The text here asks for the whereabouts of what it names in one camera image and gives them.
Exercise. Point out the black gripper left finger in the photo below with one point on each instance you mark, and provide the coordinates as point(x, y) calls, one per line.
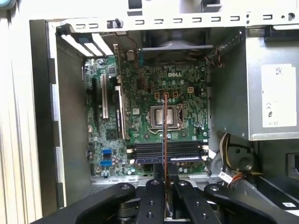
point(151, 203)

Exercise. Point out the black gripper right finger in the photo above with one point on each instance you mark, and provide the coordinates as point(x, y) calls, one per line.
point(194, 205)

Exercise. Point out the green RAM stick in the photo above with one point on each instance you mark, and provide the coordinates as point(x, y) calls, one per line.
point(165, 130)

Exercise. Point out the black RAM slot bank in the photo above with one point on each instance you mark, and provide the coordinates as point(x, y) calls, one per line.
point(187, 147)

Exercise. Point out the blue SATA port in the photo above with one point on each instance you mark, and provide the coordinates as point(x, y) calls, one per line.
point(106, 163)
point(107, 152)

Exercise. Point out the grey metal drive cage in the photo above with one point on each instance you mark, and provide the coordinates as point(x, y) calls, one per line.
point(243, 151)

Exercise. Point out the CPU socket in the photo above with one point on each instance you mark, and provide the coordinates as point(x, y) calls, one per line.
point(151, 117)

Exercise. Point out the silver CPU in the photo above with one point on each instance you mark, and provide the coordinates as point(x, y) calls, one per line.
point(172, 117)

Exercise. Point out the green motherboard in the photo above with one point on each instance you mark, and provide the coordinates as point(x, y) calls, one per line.
point(194, 109)

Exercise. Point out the black expansion slot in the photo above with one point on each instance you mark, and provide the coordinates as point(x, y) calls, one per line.
point(94, 105)

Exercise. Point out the white expansion slot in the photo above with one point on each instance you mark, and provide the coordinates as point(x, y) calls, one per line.
point(105, 98)

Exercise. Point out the grey power supply unit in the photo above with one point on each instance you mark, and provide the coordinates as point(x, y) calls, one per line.
point(233, 93)

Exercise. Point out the black PC case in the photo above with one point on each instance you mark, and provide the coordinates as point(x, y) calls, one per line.
point(42, 93)

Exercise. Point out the black case fan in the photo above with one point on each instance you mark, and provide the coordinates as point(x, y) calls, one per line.
point(177, 39)

